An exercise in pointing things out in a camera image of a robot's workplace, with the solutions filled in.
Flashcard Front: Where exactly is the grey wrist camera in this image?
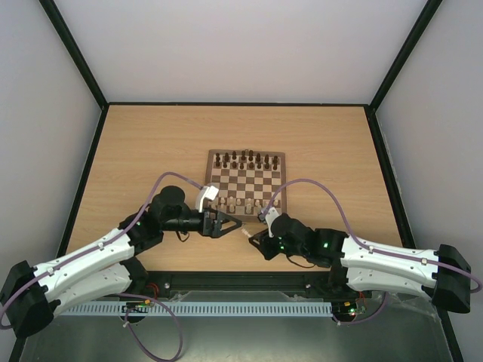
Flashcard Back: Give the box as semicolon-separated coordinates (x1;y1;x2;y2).
257;207;280;238
195;185;219;213

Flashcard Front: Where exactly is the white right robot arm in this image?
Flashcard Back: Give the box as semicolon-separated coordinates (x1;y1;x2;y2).
248;211;471;314

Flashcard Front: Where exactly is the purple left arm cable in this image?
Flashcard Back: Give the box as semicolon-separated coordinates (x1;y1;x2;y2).
0;172;205;361

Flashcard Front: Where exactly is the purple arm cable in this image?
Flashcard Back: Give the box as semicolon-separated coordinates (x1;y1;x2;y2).
0;172;205;361
263;178;483;326

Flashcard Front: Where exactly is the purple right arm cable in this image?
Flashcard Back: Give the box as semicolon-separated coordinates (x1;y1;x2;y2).
263;178;483;326

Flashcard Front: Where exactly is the light blue cable duct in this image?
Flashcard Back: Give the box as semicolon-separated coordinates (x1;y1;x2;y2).
63;301;333;318

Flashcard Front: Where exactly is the wooden folding chess board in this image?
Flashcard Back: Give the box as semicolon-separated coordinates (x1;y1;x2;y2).
205;149;287;222

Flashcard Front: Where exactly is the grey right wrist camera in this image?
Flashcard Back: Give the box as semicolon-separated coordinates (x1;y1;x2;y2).
257;207;280;238

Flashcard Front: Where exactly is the black aluminium frame rail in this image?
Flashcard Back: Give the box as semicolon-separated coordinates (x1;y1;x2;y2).
37;269;438;293

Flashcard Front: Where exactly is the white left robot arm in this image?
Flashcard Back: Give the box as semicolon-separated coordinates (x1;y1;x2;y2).
1;186;242;339

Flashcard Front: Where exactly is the white queen piece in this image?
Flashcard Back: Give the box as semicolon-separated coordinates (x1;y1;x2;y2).
241;228;251;238

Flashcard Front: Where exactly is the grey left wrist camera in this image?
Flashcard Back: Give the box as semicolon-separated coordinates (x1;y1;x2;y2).
195;185;219;213

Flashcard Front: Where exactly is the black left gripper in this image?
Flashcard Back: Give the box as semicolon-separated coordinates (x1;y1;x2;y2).
163;204;242;238

